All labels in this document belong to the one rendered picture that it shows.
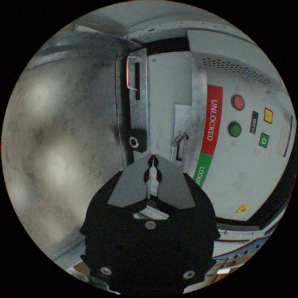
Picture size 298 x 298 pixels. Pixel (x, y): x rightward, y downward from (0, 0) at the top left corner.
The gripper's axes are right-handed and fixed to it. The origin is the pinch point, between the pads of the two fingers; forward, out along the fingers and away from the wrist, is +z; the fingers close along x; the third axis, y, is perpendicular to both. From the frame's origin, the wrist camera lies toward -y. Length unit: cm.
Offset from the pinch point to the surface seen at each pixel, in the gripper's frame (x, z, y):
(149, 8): -1.1, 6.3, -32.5
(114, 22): -10.5, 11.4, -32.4
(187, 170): 8.0, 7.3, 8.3
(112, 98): -11.0, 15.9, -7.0
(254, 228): 51, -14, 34
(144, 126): -2.7, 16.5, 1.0
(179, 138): 5.5, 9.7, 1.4
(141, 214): -4.9, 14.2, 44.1
